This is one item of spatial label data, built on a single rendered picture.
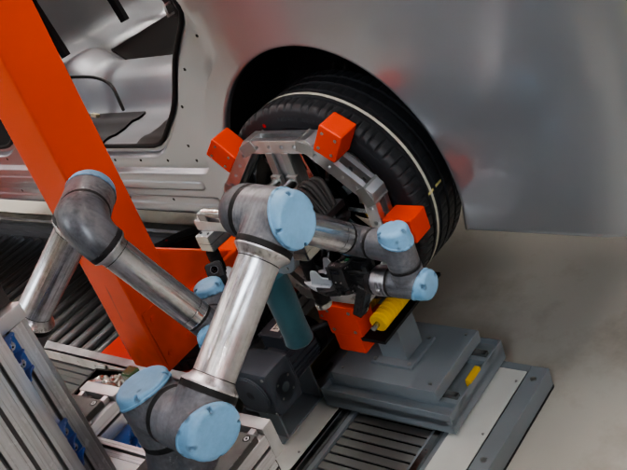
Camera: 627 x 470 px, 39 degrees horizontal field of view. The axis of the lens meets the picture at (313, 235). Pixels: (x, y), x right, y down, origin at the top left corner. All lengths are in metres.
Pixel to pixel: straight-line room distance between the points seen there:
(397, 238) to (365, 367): 1.02
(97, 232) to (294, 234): 0.47
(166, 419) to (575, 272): 2.11
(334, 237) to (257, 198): 0.34
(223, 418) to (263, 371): 1.13
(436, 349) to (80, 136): 1.28
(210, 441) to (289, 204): 0.46
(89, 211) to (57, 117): 0.56
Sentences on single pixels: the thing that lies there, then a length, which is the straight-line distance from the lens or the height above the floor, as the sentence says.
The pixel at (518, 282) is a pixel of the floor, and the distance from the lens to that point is 3.49.
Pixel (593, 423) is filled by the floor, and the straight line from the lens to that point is 2.85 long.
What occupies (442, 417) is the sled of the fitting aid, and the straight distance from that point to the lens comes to 2.76.
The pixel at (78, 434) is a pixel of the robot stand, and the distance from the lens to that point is 1.95.
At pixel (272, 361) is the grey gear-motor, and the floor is 0.41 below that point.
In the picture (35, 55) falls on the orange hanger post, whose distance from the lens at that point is 2.44.
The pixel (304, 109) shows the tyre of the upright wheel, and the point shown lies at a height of 1.16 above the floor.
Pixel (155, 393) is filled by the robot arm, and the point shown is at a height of 1.04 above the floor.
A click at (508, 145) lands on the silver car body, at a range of 2.21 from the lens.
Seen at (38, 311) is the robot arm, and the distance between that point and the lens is 2.21.
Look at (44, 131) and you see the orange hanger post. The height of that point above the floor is 1.35.
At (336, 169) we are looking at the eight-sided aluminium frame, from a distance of 2.29.
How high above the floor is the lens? 1.97
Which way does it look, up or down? 27 degrees down
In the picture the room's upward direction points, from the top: 21 degrees counter-clockwise
